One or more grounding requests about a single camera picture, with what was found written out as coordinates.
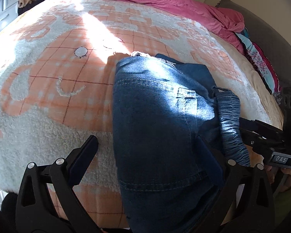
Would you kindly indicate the blue denim pants lace hem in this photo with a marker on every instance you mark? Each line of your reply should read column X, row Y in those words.
column 173, row 129

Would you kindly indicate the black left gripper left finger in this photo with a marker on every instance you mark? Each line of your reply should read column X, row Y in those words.
column 46, row 200

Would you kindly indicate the beige bed sheet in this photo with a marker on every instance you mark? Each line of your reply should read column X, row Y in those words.
column 256, row 102

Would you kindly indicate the person right hand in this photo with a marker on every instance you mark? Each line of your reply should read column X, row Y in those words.
column 273, row 175

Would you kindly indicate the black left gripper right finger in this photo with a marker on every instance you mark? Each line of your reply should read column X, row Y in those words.
column 244, row 202

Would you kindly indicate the grey headboard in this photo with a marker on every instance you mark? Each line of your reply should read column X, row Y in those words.
column 274, row 46

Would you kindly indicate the orange white plush blanket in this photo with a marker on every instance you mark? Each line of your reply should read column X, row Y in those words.
column 57, row 64

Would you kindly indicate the floral blue pink pillow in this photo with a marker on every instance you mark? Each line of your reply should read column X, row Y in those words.
column 261, row 64

